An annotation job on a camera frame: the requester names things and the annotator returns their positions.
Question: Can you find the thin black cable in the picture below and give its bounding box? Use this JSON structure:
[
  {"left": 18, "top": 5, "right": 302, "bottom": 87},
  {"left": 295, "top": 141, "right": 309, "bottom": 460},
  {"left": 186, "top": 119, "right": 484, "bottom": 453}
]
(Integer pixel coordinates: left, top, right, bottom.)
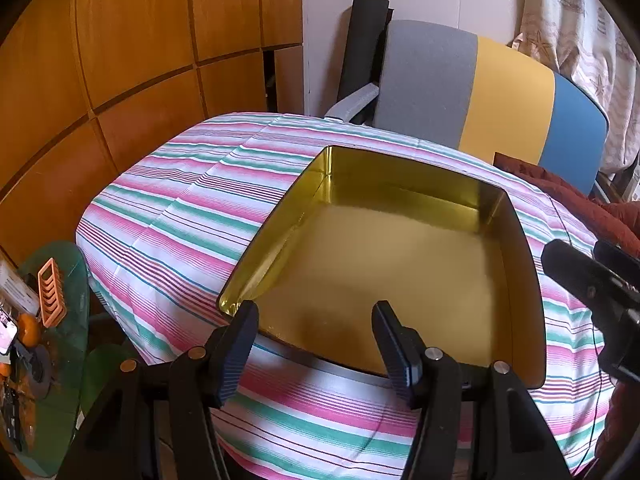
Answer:
[{"left": 587, "top": 320, "right": 618, "bottom": 466}]

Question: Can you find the black tape dispenser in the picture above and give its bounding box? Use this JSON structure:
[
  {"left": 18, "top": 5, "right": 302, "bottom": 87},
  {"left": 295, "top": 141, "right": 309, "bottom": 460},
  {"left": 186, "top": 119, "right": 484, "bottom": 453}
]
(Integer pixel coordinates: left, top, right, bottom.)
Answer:
[{"left": 10, "top": 340, "right": 53, "bottom": 401}]

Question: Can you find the grey yellow blue chair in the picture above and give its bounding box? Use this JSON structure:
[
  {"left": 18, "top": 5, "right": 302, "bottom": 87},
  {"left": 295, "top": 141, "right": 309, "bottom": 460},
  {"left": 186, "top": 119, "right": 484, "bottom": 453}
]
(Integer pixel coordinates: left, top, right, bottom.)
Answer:
[{"left": 324, "top": 20, "right": 610, "bottom": 196}]

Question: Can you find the green glass side table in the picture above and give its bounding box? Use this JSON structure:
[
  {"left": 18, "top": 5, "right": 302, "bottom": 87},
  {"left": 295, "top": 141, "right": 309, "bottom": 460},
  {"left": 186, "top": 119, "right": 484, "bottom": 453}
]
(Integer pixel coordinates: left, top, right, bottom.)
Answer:
[{"left": 0, "top": 241, "right": 92, "bottom": 466}]

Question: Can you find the orange plastic rack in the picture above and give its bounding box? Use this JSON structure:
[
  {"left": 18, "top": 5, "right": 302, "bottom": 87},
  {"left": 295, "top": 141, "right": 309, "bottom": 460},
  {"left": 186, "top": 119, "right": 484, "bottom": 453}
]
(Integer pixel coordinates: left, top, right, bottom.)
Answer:
[{"left": 37, "top": 258, "right": 68, "bottom": 328}]

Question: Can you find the person's right forearm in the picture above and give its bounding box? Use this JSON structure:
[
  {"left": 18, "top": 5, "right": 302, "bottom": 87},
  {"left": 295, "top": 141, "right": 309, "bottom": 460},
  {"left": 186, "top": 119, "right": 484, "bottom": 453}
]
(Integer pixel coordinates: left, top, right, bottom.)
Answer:
[{"left": 602, "top": 382, "right": 640, "bottom": 466}]

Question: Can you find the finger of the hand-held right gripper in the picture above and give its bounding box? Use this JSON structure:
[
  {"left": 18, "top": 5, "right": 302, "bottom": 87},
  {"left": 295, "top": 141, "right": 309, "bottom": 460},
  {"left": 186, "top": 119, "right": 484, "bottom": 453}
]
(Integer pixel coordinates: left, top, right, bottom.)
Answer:
[
  {"left": 593, "top": 240, "right": 640, "bottom": 292},
  {"left": 541, "top": 240, "right": 608, "bottom": 308}
]

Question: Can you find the beige printed curtain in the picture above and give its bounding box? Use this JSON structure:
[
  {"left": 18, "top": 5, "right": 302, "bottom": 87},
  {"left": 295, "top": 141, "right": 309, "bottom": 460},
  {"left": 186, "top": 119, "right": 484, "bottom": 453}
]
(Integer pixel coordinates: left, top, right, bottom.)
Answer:
[{"left": 510, "top": 0, "right": 640, "bottom": 176}]

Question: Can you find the gold metal tin container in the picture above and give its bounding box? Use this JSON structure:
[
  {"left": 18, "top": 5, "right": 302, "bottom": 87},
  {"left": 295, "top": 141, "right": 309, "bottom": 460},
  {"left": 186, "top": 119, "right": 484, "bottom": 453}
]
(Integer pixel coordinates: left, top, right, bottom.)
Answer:
[{"left": 216, "top": 145, "right": 547, "bottom": 390}]

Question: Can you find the smartphone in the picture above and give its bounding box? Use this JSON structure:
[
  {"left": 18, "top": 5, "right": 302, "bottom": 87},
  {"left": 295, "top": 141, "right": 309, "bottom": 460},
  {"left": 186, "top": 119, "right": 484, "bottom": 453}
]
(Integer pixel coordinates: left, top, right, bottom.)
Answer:
[{"left": 0, "top": 305, "right": 20, "bottom": 356}]

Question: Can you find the white paper box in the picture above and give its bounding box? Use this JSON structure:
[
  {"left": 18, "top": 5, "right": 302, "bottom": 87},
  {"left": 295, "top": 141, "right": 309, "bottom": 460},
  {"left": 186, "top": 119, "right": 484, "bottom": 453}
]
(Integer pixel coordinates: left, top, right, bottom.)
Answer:
[{"left": 0, "top": 260, "right": 41, "bottom": 318}]

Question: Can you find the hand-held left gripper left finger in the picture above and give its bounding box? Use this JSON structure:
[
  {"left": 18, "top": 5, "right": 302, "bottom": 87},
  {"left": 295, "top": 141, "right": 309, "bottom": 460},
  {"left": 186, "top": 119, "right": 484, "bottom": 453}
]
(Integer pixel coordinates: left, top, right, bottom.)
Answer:
[{"left": 55, "top": 301, "right": 261, "bottom": 480}]

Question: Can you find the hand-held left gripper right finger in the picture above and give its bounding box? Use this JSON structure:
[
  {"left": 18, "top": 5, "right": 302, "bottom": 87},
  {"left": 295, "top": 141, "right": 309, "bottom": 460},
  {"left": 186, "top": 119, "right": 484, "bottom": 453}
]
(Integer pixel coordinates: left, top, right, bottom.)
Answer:
[{"left": 371, "top": 301, "right": 573, "bottom": 480}]

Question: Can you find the black rolled mat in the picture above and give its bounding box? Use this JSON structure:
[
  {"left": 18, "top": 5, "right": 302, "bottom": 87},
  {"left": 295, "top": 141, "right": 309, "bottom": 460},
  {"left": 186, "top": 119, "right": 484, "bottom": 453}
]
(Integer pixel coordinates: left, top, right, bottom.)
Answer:
[{"left": 337, "top": 0, "right": 395, "bottom": 111}]

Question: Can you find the wooden wall cabinet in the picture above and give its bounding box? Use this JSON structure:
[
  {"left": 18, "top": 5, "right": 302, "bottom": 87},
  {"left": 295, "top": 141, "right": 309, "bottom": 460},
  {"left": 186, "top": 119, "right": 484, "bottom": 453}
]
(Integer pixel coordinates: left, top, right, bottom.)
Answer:
[{"left": 0, "top": 0, "right": 305, "bottom": 266}]

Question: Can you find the pink green striped tablecloth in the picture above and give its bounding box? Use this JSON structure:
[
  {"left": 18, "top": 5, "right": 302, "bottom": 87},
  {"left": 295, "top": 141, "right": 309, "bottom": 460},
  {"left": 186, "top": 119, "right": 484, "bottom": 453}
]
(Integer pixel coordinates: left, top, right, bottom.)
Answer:
[{"left": 75, "top": 111, "right": 621, "bottom": 480}]

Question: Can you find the orange fruit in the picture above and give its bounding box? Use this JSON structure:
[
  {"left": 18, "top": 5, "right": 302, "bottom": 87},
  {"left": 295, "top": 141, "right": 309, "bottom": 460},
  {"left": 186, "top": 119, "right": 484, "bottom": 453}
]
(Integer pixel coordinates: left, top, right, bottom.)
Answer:
[{"left": 17, "top": 314, "right": 43, "bottom": 348}]

